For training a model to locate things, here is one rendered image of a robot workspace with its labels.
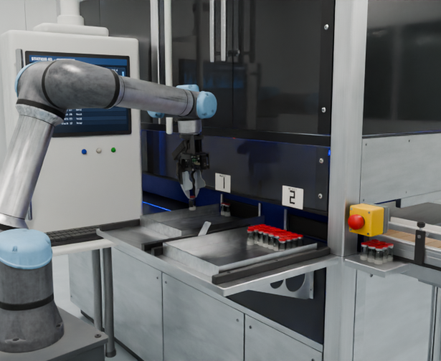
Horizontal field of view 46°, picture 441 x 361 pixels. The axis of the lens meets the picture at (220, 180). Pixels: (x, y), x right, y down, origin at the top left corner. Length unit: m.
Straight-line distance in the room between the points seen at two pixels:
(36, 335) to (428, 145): 1.23
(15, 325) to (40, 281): 0.10
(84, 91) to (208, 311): 1.09
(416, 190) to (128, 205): 1.12
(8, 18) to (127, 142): 4.77
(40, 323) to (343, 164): 0.84
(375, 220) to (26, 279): 0.85
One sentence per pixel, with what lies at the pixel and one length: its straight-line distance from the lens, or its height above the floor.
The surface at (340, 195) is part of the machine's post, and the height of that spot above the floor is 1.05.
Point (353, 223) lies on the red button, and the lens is 1.37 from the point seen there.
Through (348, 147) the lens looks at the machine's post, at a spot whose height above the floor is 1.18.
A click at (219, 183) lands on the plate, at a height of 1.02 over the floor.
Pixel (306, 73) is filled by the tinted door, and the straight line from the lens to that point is 1.51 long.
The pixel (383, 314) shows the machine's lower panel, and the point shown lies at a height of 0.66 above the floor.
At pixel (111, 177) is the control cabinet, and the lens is 2.10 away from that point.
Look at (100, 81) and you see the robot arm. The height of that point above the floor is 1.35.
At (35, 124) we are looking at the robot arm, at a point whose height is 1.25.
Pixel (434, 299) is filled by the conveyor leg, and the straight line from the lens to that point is 1.50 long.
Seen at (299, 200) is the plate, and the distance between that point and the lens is 1.53.
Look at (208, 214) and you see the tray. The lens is 1.93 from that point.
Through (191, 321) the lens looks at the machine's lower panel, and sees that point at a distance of 2.13.
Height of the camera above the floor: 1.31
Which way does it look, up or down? 9 degrees down
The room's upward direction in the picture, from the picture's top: straight up
